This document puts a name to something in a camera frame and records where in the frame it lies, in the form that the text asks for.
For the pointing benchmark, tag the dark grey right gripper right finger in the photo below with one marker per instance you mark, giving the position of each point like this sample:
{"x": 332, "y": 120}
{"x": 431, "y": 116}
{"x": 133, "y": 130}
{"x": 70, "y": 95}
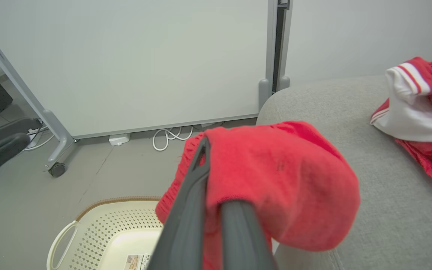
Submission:
{"x": 242, "y": 240}

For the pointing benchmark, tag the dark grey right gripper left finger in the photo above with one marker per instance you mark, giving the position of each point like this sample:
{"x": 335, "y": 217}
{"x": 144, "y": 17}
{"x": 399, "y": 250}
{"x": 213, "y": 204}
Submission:
{"x": 186, "y": 225}

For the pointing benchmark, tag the red fleece garment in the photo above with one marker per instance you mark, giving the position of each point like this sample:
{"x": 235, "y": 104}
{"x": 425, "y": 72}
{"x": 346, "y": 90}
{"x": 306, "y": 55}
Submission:
{"x": 283, "y": 180}

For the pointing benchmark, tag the paper sticker in basket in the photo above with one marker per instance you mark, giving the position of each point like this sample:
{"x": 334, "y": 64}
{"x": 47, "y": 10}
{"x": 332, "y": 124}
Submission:
{"x": 138, "y": 262}

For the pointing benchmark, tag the cream perforated laundry basket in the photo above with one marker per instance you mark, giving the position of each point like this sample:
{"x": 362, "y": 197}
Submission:
{"x": 99, "y": 225}

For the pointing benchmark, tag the black caster wheel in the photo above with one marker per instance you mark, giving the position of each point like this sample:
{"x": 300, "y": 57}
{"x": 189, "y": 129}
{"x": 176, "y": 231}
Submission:
{"x": 57, "y": 170}

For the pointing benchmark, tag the small white plastic box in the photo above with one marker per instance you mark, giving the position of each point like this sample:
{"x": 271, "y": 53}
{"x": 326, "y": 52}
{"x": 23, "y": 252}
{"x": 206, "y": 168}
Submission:
{"x": 119, "y": 139}

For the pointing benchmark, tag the grey fabric sofa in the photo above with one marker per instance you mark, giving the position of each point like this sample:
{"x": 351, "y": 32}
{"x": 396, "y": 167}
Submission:
{"x": 388, "y": 210}

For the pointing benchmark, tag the wide white partition panel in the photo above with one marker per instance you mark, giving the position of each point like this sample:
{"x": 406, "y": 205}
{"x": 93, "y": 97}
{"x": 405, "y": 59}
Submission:
{"x": 144, "y": 56}

